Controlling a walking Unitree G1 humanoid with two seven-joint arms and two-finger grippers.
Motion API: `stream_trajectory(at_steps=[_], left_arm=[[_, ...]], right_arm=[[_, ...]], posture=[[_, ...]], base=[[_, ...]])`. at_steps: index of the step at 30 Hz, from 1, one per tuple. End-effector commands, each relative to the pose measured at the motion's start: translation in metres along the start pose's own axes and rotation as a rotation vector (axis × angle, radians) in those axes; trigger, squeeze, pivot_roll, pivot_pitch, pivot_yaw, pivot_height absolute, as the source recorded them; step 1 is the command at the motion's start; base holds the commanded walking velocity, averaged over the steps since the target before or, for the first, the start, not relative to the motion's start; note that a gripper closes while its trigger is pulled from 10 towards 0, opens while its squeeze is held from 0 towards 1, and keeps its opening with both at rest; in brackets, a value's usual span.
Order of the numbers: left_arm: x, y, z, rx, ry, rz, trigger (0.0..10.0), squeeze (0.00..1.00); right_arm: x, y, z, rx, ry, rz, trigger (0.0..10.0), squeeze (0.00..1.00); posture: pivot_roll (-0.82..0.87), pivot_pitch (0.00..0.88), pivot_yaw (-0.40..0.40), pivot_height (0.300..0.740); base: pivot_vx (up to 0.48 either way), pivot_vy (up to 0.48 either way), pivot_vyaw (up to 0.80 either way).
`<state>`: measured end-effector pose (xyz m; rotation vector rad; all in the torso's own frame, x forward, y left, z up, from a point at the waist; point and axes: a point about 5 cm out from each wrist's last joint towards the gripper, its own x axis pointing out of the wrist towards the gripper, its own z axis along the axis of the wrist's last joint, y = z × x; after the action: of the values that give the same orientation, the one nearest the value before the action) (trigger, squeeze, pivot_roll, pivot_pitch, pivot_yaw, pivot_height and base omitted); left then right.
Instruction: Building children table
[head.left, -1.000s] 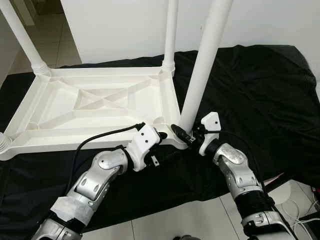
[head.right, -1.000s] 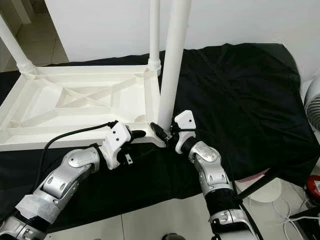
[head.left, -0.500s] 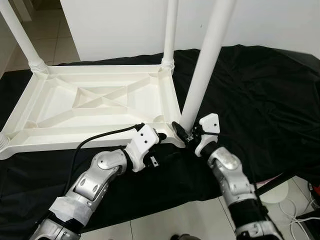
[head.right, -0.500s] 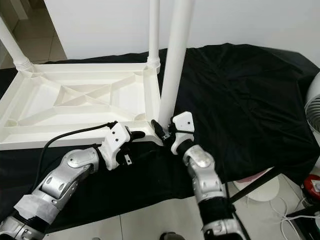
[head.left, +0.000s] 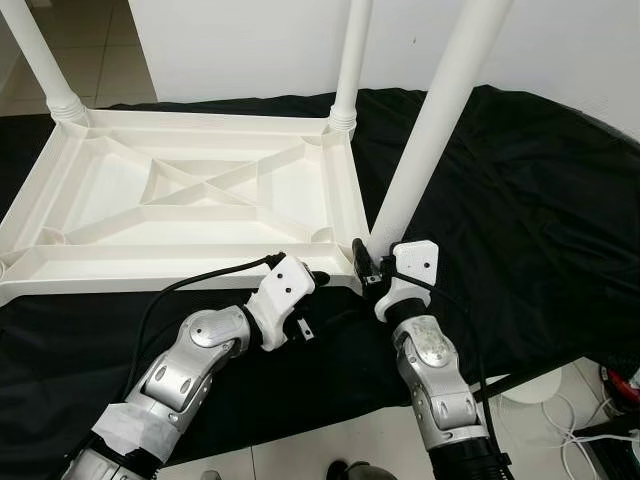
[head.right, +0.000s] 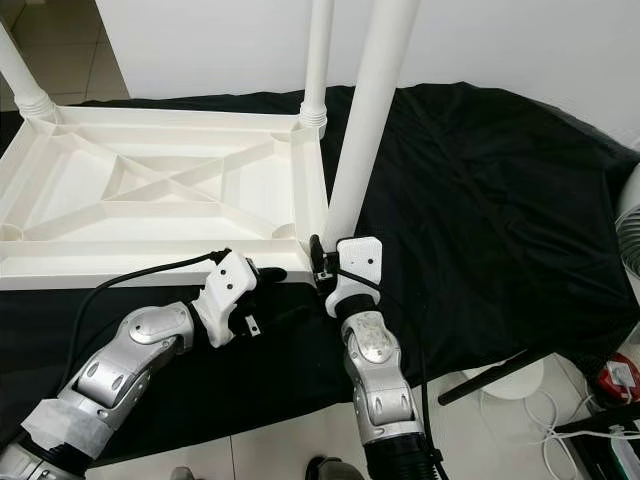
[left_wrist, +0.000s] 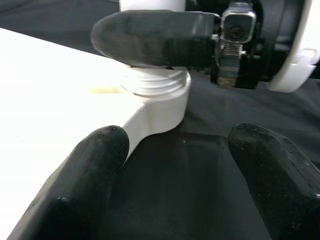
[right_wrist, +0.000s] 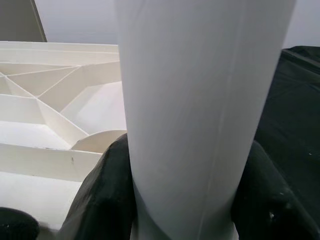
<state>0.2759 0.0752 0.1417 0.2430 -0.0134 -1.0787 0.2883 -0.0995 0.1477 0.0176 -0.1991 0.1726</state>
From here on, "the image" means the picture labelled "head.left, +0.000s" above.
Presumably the white plastic table leg tube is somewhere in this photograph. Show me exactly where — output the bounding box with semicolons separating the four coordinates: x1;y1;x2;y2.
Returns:
0;0;91;126
365;0;514;263
328;0;374;136

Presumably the white plastic children table top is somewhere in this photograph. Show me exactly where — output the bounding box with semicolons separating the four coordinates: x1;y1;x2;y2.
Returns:
0;105;376;306

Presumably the black robot right foot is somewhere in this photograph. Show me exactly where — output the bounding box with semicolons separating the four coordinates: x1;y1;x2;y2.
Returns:
325;460;398;480

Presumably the black tablecloth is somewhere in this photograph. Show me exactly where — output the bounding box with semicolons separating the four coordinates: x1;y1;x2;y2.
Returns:
0;85;640;476

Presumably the white round stand base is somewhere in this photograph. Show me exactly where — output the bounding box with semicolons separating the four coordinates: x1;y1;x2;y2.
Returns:
500;368;567;404

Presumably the black plastic box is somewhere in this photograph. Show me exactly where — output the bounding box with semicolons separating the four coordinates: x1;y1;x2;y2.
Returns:
585;435;640;480

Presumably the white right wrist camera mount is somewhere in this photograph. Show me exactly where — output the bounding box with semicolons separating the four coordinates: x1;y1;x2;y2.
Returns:
375;240;441;321

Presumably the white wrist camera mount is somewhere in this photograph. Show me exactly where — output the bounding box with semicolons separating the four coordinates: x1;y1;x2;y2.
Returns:
375;240;441;321
245;255;316;351

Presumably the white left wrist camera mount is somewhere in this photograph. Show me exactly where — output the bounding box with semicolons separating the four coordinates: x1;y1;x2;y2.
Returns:
245;255;316;351

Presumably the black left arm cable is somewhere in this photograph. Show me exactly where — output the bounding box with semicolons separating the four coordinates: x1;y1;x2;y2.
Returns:
135;252;286;376

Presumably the red round cable reel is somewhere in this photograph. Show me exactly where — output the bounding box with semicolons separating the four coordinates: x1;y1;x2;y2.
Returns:
603;365;640;406

